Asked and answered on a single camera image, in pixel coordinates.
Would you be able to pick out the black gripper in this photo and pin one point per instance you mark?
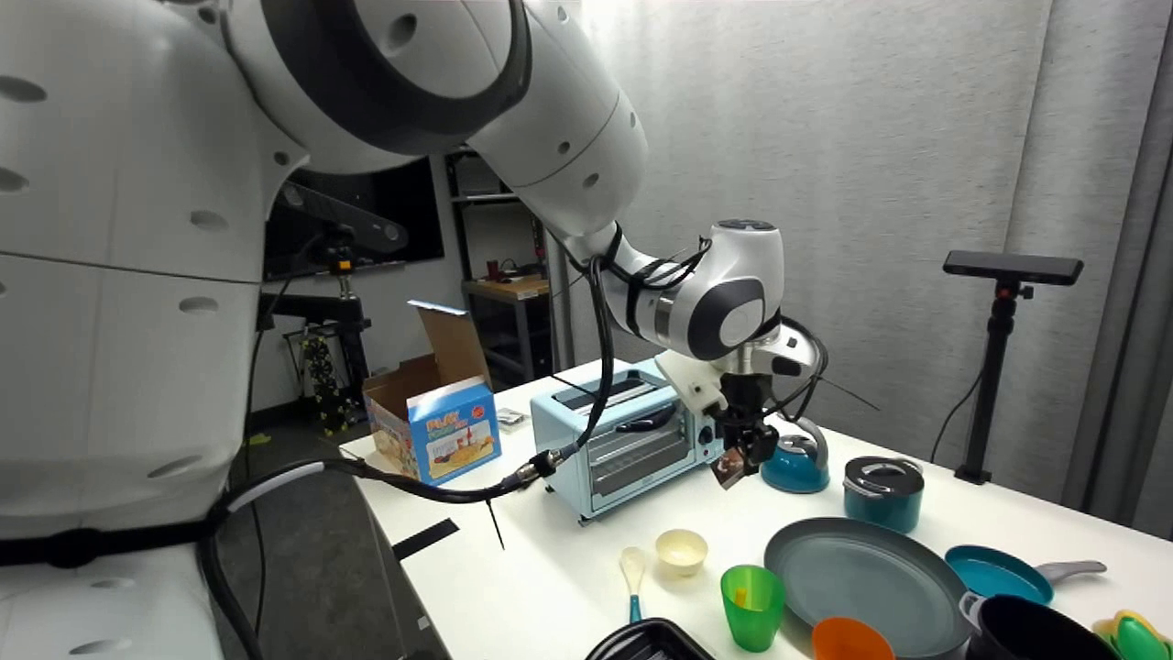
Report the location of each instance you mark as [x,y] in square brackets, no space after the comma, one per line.
[747,419]

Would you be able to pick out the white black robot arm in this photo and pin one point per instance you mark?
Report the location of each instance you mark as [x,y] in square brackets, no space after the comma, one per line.
[141,155]

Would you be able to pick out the blue kettle pot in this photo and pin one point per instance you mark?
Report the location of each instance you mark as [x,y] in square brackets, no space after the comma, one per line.
[796,463]

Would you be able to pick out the teal pot with lid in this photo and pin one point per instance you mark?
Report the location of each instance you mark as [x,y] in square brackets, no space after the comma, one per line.
[884,494]

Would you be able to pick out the blue white picture box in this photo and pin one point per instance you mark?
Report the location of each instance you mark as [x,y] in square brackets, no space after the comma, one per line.
[452,431]

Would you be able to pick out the open cardboard box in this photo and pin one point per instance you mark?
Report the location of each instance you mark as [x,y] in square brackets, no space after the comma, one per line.
[452,353]

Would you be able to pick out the light blue toaster oven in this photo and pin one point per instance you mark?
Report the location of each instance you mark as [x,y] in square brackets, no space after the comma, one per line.
[644,441]

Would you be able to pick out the small cream bowl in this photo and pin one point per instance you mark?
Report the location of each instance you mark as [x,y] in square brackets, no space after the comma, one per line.
[678,553]

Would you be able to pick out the large grey plate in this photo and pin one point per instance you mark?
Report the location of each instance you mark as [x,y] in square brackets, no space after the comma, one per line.
[834,568]

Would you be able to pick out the green plastic cup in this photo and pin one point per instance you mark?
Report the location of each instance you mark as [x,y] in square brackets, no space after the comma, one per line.
[752,602]

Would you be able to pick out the orange bowl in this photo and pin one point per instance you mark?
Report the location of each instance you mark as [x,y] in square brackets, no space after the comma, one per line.
[847,639]

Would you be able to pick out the background shelf table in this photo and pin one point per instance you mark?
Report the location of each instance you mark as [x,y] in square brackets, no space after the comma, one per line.
[513,329]

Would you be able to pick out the teal lid plate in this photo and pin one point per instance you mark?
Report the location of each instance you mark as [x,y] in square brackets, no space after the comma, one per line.
[989,573]

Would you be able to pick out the black bowl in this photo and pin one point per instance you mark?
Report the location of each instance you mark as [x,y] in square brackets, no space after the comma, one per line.
[1014,630]

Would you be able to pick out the grey spoon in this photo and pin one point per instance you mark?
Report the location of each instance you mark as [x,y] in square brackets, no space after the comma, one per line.
[1067,569]

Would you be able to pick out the green toy vegetable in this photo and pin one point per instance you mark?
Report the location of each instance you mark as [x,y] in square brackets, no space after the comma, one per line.
[1134,639]

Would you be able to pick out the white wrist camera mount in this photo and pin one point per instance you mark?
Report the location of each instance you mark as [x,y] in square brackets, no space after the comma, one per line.
[696,383]

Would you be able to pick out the blue handled brush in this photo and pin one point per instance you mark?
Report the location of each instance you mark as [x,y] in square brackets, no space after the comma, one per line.
[632,569]

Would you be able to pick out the black camera on left stand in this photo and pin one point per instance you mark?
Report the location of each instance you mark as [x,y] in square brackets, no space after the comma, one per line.
[1014,265]

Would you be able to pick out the black camera on tripod background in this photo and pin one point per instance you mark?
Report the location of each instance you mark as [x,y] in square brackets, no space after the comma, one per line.
[344,223]

